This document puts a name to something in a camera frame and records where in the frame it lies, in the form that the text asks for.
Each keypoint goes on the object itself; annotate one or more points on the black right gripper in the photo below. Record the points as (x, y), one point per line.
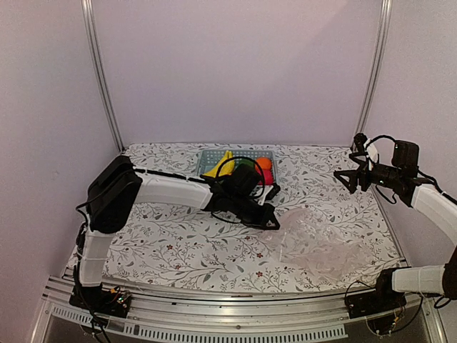
(353, 174)

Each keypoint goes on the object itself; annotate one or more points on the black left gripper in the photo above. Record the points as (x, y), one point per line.
(263, 221)

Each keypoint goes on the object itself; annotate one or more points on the red toy apple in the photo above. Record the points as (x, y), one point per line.
(267, 179)

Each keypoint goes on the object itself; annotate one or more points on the clear zip top bag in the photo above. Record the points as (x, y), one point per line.
(307, 240)

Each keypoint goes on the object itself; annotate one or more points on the blue perforated plastic basket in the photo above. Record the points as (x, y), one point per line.
(209, 158)

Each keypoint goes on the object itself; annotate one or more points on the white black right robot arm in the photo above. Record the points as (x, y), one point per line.
(425, 223)

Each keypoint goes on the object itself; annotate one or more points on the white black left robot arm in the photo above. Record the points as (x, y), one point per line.
(120, 187)

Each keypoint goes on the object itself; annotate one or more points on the orange toy orange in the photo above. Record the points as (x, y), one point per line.
(264, 163)

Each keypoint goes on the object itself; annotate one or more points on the green toy bell pepper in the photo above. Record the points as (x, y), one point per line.
(247, 162)

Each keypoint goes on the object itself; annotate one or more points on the yellow toy banana bunch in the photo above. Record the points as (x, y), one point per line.
(224, 167)

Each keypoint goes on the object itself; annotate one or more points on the floral patterned table mat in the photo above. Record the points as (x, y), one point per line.
(178, 246)

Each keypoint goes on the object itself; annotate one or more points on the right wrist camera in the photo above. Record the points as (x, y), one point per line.
(363, 143)

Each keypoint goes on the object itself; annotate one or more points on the aluminium front rail frame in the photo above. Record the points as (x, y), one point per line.
(168, 314)

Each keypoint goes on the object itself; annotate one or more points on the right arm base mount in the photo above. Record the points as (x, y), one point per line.
(375, 301)

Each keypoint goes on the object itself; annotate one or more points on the right aluminium corner post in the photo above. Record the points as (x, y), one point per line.
(376, 65)

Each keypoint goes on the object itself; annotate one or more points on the aluminium corner post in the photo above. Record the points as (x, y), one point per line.
(376, 65)
(95, 52)

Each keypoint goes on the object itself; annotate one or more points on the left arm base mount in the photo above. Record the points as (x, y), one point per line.
(114, 302)

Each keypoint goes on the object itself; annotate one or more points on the left aluminium corner post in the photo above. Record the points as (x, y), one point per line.
(95, 52)

